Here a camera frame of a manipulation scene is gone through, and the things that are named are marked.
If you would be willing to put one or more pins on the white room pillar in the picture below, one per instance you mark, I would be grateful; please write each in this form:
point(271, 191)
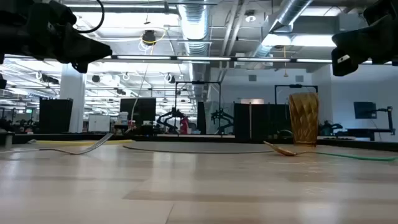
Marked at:
point(73, 102)

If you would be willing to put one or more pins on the white cabinet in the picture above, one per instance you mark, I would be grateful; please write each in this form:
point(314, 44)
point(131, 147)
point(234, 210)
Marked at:
point(99, 123)

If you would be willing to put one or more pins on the ribbed silver ventilation duct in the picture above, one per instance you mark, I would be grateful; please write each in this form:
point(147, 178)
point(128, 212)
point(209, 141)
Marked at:
point(194, 25)

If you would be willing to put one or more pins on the black background desk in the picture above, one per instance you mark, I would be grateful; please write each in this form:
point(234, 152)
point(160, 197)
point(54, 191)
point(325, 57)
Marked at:
point(370, 132)

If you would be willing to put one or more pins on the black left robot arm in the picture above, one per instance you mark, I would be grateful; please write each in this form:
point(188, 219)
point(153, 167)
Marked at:
point(12, 34)

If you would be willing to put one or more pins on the dark wall monitor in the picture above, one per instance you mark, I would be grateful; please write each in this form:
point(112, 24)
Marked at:
point(365, 110)

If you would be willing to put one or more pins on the grey round plate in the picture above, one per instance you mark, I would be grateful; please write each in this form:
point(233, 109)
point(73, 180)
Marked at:
point(199, 147)

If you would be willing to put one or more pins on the hanging linear light fixture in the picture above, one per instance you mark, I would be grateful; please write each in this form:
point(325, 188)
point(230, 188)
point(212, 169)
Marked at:
point(202, 58)

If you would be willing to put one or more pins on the white bucket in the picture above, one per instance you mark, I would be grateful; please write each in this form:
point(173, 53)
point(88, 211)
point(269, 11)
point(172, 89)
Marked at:
point(123, 118)

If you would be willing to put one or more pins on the black screen panel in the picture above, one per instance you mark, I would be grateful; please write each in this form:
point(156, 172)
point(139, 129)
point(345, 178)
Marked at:
point(143, 110)

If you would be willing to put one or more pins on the black partition panel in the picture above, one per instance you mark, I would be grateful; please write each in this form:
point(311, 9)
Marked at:
point(56, 116)

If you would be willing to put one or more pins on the wide black partition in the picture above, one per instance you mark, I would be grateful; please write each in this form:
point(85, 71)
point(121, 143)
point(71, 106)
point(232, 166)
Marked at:
point(264, 121)

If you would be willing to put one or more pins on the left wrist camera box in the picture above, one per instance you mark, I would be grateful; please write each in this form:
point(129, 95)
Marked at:
point(62, 14)

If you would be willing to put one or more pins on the slanted silver ventilation duct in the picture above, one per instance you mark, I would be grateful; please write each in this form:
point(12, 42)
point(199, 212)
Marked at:
point(289, 12)

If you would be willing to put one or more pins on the black background robot arm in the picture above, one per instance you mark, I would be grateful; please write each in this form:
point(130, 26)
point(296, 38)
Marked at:
point(174, 113)
point(221, 115)

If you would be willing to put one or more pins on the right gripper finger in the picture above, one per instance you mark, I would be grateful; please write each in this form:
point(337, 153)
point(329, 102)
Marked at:
point(363, 32)
point(348, 43)

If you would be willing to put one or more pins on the yellow chopstick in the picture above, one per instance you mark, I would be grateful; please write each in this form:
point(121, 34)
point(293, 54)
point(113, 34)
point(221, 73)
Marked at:
point(77, 143)

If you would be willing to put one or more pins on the black gantry frame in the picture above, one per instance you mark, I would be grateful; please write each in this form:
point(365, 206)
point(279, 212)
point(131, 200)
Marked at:
point(199, 82)
point(295, 86)

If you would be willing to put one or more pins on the black aluminium table frame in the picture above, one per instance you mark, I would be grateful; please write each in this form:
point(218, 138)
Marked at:
point(62, 138)

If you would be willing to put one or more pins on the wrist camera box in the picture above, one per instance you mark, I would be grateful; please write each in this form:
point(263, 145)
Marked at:
point(382, 12)
point(62, 14)

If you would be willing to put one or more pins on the red background object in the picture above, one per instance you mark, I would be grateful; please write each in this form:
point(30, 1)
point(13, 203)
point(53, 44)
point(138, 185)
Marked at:
point(184, 126)

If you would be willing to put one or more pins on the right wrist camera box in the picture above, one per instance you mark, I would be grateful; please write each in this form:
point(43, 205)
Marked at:
point(382, 12)

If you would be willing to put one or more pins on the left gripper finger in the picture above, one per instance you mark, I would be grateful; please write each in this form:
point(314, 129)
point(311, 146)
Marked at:
point(93, 59)
point(87, 43)

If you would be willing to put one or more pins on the amber faceted drinking glass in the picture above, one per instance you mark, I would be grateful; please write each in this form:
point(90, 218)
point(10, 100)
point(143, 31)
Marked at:
point(303, 118)

